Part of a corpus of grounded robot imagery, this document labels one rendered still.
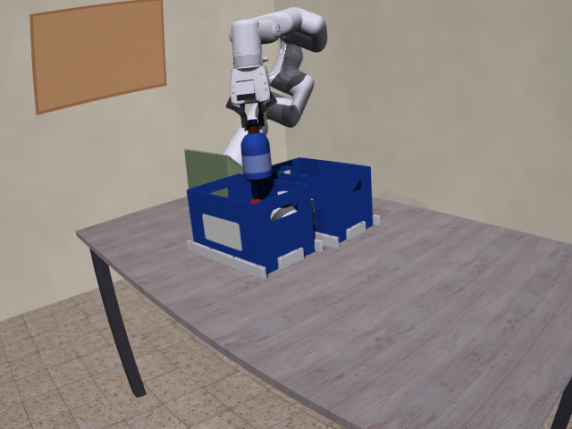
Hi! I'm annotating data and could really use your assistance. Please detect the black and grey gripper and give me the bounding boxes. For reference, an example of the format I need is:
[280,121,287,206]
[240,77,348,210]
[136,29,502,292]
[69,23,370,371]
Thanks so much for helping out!
[226,64,277,131]

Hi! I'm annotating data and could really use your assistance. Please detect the blue plastic crate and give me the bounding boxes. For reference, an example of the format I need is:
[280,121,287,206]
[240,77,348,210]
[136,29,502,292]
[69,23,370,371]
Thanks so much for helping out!
[270,157,373,243]
[189,173,315,274]

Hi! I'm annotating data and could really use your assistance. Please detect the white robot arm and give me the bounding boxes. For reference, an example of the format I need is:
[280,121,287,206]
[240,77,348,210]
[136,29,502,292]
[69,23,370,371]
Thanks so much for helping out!
[223,7,328,165]

